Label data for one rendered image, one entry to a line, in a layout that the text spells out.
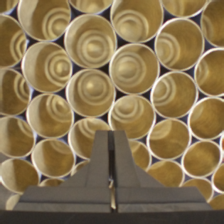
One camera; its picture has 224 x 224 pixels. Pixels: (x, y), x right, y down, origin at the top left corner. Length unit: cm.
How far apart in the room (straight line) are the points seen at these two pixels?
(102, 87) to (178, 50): 15
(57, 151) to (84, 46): 21
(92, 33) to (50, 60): 9
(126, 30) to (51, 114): 21
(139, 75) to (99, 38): 10
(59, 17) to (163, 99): 24
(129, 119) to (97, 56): 13
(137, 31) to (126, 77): 8
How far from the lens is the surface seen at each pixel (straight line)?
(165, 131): 35
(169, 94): 33
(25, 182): 36
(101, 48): 31
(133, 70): 31
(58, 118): 33
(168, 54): 32
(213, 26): 36
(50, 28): 33
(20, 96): 35
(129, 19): 32
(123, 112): 32
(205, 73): 36
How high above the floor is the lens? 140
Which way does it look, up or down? 74 degrees down
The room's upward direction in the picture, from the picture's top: 175 degrees clockwise
